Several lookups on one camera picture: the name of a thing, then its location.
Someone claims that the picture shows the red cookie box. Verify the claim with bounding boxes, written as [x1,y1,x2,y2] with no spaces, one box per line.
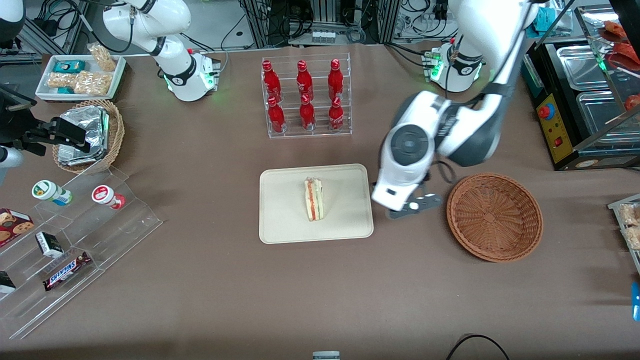
[0,208,35,248]

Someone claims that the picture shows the cream rectangular tray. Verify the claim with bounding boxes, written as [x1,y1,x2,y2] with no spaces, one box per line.
[258,163,375,245]

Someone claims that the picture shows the metal food pan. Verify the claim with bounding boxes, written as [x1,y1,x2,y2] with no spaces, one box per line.
[577,91,640,146]
[556,45,609,92]

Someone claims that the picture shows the small black white box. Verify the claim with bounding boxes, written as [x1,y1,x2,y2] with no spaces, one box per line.
[35,231,64,259]

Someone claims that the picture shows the green lid yogurt cup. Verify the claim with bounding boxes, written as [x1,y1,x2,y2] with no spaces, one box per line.
[32,180,73,207]

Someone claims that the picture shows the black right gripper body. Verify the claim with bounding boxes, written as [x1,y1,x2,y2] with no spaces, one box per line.
[0,84,52,152]

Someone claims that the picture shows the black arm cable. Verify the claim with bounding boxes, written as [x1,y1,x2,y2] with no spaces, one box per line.
[432,0,576,186]

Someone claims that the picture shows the clear acrylic bottle rack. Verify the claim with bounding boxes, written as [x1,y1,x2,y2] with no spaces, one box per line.
[261,52,353,140]

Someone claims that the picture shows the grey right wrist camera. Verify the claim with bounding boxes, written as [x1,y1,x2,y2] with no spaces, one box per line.
[0,146,24,169]

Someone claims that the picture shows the round brown wicker basket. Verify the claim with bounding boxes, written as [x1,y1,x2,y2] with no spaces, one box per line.
[446,173,544,263]

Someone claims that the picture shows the red cola bottle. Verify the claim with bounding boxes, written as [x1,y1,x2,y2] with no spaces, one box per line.
[262,60,282,101]
[327,59,345,101]
[299,94,317,132]
[328,96,345,132]
[267,96,287,134]
[296,60,314,101]

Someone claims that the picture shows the puffed rice snack bag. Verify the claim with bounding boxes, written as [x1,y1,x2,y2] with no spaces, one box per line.
[47,72,77,91]
[74,71,112,96]
[87,42,117,72]

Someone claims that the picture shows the clear acrylic stepped shelf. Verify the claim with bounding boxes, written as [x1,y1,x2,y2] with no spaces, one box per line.
[0,165,164,341]

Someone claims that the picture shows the foil wrapped packs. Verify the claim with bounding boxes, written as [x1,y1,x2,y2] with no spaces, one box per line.
[58,106,110,166]

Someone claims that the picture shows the tan wicker basket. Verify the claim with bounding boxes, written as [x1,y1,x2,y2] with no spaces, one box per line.
[52,99,125,174]

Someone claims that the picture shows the teal plastic bag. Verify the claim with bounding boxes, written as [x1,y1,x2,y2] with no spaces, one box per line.
[532,7,574,34]

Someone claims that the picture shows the Snickers chocolate bar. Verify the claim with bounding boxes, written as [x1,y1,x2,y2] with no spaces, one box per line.
[42,251,92,292]

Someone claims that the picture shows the black glass food warmer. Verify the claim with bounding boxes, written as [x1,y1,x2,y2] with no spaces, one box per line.
[522,5,640,172]

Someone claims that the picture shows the triangle sandwich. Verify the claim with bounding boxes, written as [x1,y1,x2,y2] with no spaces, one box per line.
[304,176,325,222]

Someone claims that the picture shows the red lid yogurt cup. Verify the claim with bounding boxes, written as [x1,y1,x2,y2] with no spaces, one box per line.
[91,185,126,210]

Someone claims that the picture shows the white snack tray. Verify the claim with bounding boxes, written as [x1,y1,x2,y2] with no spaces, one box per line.
[35,54,126,101]

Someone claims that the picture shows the grey tray with snacks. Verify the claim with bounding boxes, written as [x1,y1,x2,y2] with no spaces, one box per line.
[607,194,640,276]

